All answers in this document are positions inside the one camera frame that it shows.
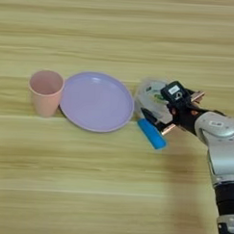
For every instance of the purple round plate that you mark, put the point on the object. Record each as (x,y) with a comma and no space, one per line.
(97,102)

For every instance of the pink plastic cup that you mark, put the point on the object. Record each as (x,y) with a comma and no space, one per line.
(45,99)

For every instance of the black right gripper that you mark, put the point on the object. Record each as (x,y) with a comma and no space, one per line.
(184,117)

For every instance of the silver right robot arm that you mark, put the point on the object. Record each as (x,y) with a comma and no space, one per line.
(222,142)

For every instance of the blue rectangular block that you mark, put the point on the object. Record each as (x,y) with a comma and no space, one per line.
(152,134)

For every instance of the clear plastic container green label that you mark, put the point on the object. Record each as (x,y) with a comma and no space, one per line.
(150,101)

